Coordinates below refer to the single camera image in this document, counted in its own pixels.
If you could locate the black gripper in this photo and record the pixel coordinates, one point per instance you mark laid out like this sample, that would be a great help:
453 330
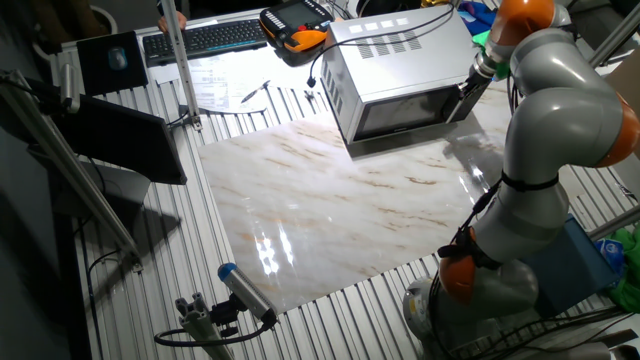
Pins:
477 81

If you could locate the silver microwave oven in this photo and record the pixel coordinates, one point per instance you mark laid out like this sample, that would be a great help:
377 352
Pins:
395 65

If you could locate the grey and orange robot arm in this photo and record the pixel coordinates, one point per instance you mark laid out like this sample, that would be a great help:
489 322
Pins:
565 115

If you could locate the dark sleeved person forearm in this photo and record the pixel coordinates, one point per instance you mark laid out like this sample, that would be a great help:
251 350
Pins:
183 5

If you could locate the bare person hand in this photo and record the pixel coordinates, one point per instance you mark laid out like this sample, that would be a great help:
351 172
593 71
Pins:
183 19

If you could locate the blue cloth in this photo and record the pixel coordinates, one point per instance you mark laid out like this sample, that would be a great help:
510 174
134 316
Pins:
475 12

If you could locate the brown cardboard sheet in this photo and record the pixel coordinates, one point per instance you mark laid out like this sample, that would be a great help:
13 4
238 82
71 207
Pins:
625 75

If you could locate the black and orange teach pendant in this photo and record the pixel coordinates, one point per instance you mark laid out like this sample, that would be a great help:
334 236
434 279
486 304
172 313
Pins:
300 37

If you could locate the printed white paper sheet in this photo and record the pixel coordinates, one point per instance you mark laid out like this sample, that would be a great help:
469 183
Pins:
280 65
215 90

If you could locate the marble pattern table mat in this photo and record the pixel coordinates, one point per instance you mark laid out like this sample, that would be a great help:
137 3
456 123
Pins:
300 200

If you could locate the black pen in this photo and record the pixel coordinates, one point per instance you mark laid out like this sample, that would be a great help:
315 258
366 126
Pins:
255 92

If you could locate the blue box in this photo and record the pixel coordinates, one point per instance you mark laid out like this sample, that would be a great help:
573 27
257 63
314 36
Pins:
575 270

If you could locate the blue and white packet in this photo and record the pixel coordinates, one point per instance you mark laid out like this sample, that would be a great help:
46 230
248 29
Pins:
611 250

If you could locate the black computer keyboard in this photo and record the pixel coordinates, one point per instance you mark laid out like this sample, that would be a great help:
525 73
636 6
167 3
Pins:
210 40

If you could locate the green cloth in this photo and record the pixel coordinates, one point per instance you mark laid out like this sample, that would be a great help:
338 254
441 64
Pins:
630 295

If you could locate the black flat monitor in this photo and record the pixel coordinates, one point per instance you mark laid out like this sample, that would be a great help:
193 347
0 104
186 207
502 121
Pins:
125 140

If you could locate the grey computer mouse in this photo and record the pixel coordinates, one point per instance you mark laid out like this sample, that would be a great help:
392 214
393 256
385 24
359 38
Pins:
118 58

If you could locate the short aluminium profile stand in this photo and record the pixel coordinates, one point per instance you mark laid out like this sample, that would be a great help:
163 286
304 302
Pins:
200 325

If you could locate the white round bin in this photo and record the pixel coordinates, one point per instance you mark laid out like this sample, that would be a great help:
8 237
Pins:
112 21

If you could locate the black mouse pad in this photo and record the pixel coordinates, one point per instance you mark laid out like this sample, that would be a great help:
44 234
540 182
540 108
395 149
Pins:
95 75

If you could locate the long aluminium diagonal strut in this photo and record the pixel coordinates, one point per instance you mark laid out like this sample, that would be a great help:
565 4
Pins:
75 170

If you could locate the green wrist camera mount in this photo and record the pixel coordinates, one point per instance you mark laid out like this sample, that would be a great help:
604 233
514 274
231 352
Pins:
482 39

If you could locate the aluminium frame strut with foot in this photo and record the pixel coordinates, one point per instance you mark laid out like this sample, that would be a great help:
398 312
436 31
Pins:
615 35

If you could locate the aluminium frame post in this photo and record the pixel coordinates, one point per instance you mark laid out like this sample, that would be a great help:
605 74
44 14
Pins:
182 60

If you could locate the silver camera with blue cap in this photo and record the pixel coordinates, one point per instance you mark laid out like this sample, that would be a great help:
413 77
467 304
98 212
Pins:
245 290

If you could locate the black camera clamp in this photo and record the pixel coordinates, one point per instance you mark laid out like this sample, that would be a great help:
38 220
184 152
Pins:
225 315

